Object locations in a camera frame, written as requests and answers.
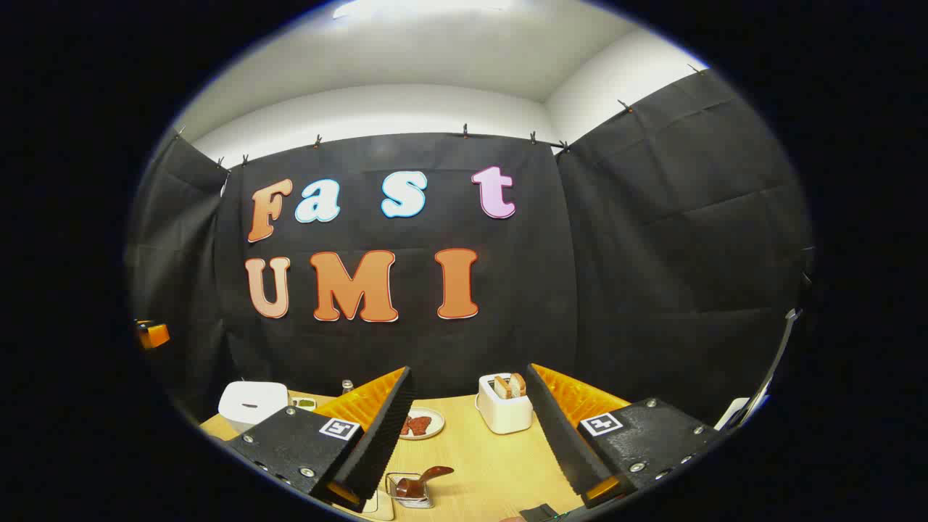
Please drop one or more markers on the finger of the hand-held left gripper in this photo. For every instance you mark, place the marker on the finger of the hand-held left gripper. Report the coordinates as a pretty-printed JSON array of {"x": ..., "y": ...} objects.
[{"x": 154, "y": 336}]

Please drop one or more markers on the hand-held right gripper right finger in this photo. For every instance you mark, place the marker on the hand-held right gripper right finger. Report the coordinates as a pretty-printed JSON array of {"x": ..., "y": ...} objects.
[{"x": 562, "y": 435}]

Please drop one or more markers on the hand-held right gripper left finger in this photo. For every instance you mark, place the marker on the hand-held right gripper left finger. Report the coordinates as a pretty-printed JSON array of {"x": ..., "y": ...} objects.
[{"x": 377, "y": 442}]

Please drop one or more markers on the brown wooden spoon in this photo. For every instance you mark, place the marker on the brown wooden spoon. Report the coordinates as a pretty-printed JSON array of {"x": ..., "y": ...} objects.
[{"x": 413, "y": 487}]

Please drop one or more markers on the white rice cooker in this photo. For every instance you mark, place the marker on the white rice cooker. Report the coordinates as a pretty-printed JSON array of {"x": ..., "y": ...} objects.
[{"x": 250, "y": 402}]

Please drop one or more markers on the clear plastic rice container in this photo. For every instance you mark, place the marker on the clear plastic rice container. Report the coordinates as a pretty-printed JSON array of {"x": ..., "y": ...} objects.
[{"x": 380, "y": 507}]

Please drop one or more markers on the red meat slice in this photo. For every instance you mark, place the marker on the red meat slice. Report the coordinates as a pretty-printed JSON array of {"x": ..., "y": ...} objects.
[
  {"x": 423, "y": 425},
  {"x": 407, "y": 427}
]

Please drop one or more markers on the white toaster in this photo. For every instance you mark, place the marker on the white toaster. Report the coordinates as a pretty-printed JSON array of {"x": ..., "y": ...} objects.
[{"x": 507, "y": 417}]

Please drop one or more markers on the white round plate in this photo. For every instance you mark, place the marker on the white round plate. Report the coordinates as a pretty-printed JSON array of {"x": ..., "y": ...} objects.
[{"x": 437, "y": 429}]

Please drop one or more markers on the clear plastic water bottle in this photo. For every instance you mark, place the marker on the clear plastic water bottle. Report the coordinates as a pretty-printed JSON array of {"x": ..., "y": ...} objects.
[{"x": 347, "y": 388}]

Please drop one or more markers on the toasted bread slice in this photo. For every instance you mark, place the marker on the toasted bread slice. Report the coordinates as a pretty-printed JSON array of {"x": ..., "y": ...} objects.
[
  {"x": 502, "y": 387},
  {"x": 518, "y": 384}
]

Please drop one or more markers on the small green sauce dish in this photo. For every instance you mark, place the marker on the small green sauce dish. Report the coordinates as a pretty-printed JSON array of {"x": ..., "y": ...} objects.
[{"x": 304, "y": 403}]

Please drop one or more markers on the black backdrop cloth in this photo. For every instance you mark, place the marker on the black backdrop cloth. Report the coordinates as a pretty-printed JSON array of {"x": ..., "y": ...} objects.
[{"x": 580, "y": 290}]

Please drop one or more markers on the ceiling light panel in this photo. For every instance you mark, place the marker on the ceiling light panel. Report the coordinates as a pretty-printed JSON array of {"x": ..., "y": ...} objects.
[{"x": 406, "y": 7}]

